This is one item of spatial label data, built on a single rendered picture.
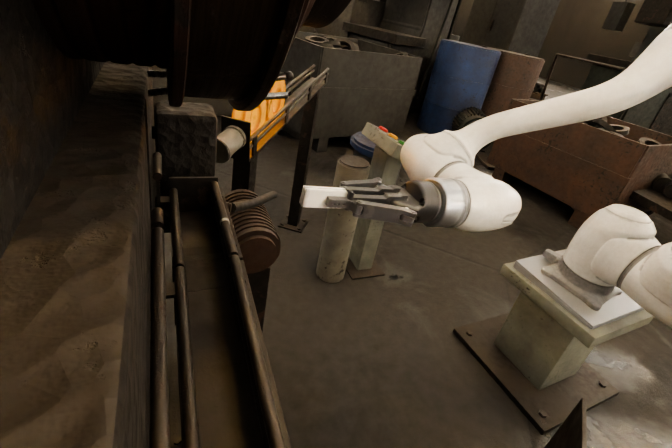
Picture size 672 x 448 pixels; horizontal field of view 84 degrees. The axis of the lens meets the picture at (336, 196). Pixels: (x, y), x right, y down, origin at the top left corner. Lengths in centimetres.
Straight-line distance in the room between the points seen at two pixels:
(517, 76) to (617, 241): 308
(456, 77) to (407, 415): 311
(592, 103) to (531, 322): 80
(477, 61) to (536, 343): 284
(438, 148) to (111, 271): 69
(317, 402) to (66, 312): 106
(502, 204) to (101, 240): 64
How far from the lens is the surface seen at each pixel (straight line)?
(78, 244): 24
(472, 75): 384
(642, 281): 124
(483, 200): 71
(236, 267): 46
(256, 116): 104
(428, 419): 129
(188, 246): 58
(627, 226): 126
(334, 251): 147
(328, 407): 121
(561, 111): 86
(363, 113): 296
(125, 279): 21
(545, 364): 146
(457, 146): 82
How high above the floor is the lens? 101
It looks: 27 degrees down
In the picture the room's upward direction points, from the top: 12 degrees clockwise
